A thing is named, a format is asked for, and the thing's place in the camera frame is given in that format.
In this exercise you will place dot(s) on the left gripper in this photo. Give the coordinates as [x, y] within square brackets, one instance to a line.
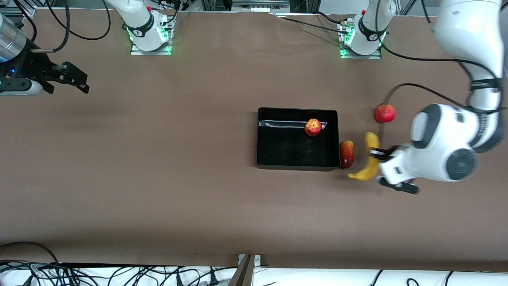
[378, 153]

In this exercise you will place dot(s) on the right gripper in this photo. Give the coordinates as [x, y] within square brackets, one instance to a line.
[35, 67]

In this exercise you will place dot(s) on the yellow banana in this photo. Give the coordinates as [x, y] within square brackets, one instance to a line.
[367, 172]

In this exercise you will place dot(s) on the red yellow apple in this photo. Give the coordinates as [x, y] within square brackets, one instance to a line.
[313, 127]

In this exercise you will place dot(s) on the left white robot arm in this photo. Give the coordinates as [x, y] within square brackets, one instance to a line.
[468, 24]

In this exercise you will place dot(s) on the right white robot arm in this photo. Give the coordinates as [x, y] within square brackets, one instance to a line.
[137, 16]

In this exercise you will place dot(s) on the black plastic box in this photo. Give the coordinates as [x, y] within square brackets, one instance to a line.
[289, 151]

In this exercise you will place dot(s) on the red yellow mango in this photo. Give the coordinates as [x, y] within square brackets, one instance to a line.
[347, 155]

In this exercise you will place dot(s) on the red pomegranate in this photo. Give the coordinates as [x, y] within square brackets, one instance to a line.
[385, 114]

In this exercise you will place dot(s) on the grey power strip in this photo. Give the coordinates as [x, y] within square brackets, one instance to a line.
[260, 6]

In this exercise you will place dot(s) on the aluminium frame profile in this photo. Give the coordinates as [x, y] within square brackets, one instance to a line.
[24, 10]

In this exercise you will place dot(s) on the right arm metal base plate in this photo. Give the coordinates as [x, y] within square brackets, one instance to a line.
[137, 53]

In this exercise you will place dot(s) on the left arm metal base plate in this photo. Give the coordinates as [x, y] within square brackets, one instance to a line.
[357, 57]

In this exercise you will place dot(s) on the silver metal bracket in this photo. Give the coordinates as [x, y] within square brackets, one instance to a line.
[258, 259]

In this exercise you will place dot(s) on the grey metal post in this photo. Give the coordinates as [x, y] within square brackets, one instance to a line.
[243, 274]

